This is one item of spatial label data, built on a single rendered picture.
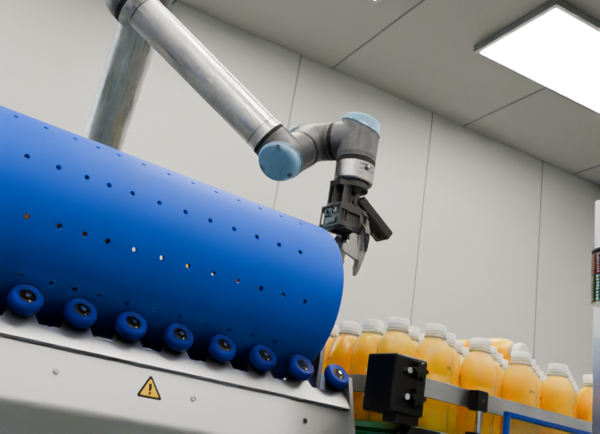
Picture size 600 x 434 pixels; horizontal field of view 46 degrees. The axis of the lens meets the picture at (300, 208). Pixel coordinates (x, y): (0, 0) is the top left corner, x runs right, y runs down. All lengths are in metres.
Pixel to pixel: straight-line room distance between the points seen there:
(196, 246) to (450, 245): 4.29
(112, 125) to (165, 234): 0.99
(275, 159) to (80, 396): 0.75
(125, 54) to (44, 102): 2.36
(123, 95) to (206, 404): 1.08
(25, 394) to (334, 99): 4.21
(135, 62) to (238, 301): 0.96
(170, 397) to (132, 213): 0.26
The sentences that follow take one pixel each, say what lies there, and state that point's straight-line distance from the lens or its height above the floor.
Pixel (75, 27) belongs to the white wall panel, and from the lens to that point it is 4.45.
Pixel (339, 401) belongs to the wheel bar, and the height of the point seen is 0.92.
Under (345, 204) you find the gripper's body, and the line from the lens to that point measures 1.54.
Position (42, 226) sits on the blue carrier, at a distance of 0.98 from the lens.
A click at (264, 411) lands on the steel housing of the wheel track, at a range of 1.12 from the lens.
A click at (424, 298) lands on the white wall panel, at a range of 5.04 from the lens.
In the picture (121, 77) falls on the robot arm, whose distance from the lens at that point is 1.92.
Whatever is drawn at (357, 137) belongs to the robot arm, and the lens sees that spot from 1.61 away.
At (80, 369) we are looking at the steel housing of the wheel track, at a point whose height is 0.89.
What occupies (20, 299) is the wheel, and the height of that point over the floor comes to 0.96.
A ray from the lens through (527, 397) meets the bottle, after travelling 1.47.
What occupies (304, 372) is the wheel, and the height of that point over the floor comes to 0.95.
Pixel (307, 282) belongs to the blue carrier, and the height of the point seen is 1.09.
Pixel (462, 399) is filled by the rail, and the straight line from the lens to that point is 1.28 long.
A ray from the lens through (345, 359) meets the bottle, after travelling 1.37.
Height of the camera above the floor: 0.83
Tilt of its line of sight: 19 degrees up
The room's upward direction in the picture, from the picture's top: 9 degrees clockwise
